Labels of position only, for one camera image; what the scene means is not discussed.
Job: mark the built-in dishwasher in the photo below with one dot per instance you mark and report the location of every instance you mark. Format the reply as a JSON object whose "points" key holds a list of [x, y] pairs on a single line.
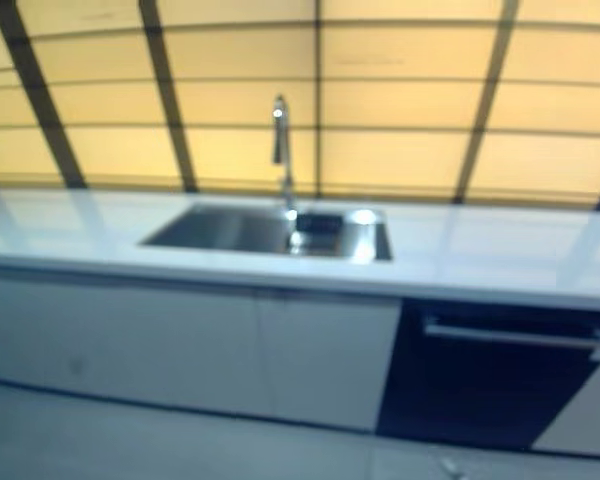
{"points": [[485, 380]]}

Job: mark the black dishwasher door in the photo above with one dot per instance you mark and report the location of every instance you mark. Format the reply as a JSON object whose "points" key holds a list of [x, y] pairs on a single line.
{"points": [[480, 390]]}

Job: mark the black sink dish rack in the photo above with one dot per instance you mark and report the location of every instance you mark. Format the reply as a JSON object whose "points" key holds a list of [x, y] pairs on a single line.
{"points": [[316, 232]]}

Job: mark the stainless steel kitchen sink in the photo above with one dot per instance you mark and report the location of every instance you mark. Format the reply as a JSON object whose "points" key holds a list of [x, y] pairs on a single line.
{"points": [[220, 232]]}

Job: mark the chrome pull-down kitchen faucet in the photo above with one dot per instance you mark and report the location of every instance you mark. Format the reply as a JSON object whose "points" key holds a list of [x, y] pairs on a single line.
{"points": [[284, 150]]}

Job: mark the wide white cabinet door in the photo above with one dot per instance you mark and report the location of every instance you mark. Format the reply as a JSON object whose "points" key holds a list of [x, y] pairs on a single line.
{"points": [[120, 335]]}

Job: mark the narrow white cabinet panel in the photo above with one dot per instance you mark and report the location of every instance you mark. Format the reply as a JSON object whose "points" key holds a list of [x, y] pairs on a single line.
{"points": [[585, 410]]}

